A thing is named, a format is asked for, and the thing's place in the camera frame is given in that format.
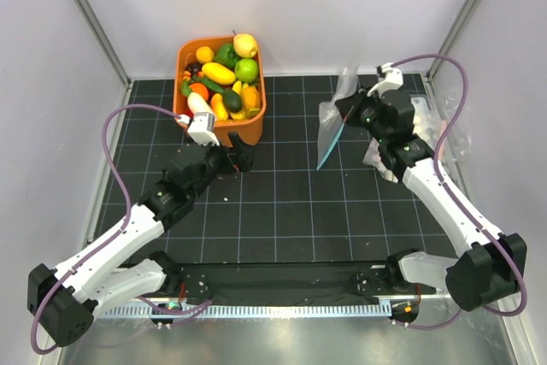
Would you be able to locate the green apple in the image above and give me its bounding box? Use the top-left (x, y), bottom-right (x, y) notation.
top-left (234, 58), bottom-right (260, 83)

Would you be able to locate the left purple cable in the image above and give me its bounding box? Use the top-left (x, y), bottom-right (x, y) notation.
top-left (32, 103), bottom-right (214, 356)

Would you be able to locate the bag of pink sliced food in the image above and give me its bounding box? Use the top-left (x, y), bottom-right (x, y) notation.
top-left (362, 95), bottom-right (446, 183)

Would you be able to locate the clear blue zip bag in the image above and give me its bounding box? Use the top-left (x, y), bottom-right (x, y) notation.
top-left (316, 64), bottom-right (359, 170)

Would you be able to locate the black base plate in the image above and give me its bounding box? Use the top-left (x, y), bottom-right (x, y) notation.
top-left (144, 261), bottom-right (437, 307)

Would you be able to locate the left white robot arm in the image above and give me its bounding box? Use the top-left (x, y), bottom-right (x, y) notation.
top-left (27, 132), bottom-right (256, 355)

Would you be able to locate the slotted cable duct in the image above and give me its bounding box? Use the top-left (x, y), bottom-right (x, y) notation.
top-left (102, 300), bottom-right (391, 321)

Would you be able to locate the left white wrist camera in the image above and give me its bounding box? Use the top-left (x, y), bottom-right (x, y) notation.
top-left (176, 112), bottom-right (220, 146)

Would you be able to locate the orange plastic bin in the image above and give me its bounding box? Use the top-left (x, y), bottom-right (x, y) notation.
top-left (172, 35), bottom-right (268, 146)

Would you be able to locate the green bell pepper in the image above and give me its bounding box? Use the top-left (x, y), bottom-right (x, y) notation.
top-left (214, 43), bottom-right (241, 69)

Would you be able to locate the orange bell pepper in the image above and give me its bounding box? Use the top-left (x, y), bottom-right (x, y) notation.
top-left (240, 86), bottom-right (262, 111)

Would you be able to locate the dark green avocado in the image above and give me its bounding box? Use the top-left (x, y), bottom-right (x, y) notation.
top-left (222, 89), bottom-right (243, 113)

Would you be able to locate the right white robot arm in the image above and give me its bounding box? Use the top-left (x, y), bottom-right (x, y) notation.
top-left (335, 91), bottom-right (527, 315)

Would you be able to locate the yellow lemon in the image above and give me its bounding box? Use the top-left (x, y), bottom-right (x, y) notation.
top-left (196, 46), bottom-right (215, 64)

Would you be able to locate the yellow mango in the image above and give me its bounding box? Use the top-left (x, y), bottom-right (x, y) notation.
top-left (202, 62), bottom-right (237, 85)

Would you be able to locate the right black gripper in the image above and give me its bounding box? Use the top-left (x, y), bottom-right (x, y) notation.
top-left (335, 84), bottom-right (389, 144)

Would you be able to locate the white radish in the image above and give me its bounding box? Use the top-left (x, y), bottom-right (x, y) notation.
top-left (186, 91), bottom-right (215, 117)

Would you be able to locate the orange tangerine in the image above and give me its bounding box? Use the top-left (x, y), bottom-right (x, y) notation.
top-left (190, 83), bottom-right (209, 102)

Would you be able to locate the black grid mat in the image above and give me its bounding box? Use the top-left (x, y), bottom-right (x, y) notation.
top-left (91, 74), bottom-right (461, 263)

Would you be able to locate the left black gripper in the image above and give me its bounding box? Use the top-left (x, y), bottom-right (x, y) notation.
top-left (187, 132), bottom-right (256, 200)

